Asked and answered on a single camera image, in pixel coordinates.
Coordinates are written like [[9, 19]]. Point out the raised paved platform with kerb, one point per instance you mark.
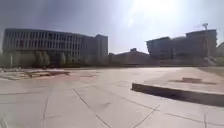
[[166, 81]]

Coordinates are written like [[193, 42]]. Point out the low raised planter bed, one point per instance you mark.
[[36, 73]]

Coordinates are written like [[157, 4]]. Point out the low dark building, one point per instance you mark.
[[131, 56]]

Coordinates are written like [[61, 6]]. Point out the grey paved plaza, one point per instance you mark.
[[66, 106]]

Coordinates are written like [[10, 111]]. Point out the grass area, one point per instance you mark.
[[216, 70]]

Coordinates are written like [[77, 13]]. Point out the dark unfinished building block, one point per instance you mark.
[[200, 43]]

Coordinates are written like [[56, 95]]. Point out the row of trees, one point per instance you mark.
[[30, 59]]

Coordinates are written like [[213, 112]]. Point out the dark flat slab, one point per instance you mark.
[[191, 80]]

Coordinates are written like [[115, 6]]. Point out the clump of trees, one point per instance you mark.
[[220, 50]]

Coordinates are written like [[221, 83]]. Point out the large grey gridded building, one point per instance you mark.
[[43, 41]]

